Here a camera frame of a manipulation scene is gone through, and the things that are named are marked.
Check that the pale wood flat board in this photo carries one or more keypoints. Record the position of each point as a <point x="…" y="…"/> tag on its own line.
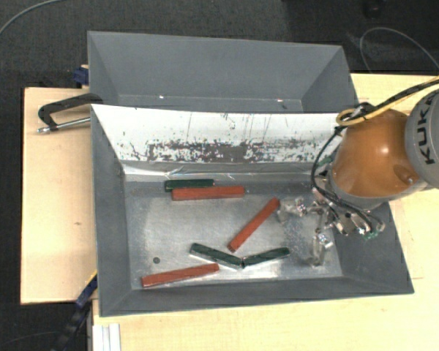
<point x="58" y="196"/>

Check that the grey metal bin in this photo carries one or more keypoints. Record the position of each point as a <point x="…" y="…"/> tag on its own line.
<point x="219" y="71"/>

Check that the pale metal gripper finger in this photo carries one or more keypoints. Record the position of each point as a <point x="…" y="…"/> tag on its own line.
<point x="320" y="247"/>
<point x="296" y="207"/>

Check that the dark green flat block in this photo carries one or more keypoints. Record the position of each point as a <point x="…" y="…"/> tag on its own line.
<point x="266" y="256"/>
<point x="188" y="184"/>
<point x="216" y="256"/>

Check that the red-brown flat block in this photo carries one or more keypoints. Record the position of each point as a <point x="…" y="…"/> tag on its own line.
<point x="179" y="275"/>
<point x="254" y="224"/>
<point x="208" y="193"/>

